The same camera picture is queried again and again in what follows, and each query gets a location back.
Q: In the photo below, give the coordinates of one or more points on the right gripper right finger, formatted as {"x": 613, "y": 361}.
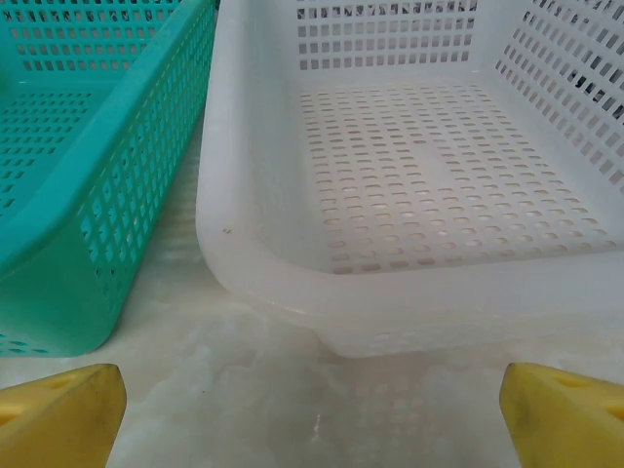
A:
{"x": 565, "y": 429}

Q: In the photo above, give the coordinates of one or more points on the white plastic basket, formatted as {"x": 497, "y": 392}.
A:
{"x": 253, "y": 195}

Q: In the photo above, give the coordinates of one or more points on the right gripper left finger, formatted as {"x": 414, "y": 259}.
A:
{"x": 58, "y": 424}

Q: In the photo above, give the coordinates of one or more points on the teal plastic basket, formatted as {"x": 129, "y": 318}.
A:
{"x": 58, "y": 244}

